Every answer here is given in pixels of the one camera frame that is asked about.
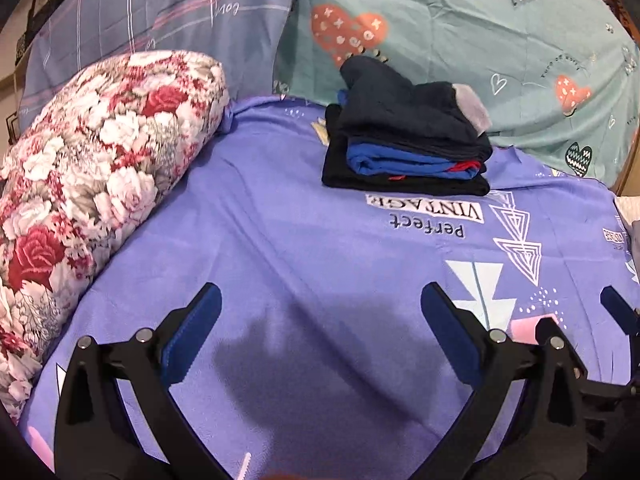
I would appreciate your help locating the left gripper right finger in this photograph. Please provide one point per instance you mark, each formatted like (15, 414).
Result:
(523, 419)

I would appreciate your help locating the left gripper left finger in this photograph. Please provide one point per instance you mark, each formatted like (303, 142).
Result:
(117, 418)

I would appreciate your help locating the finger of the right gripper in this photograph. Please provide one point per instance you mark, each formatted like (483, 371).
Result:
(612, 411)

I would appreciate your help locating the dark navy pants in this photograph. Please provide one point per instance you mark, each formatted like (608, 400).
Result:
(379, 96)

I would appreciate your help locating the purple printed bedsheet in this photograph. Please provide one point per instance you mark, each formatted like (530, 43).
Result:
(321, 363)

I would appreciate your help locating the floral rolled blanket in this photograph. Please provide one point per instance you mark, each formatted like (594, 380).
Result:
(89, 170)

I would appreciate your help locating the blue folded pants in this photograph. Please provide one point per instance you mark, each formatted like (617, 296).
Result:
(410, 159)

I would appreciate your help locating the black folded pants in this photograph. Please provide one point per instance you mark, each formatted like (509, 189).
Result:
(337, 174)

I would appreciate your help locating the green heart print pillow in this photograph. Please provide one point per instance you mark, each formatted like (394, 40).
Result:
(559, 78)

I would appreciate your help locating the plaid blue grey pillow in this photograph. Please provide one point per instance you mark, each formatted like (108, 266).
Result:
(241, 34)

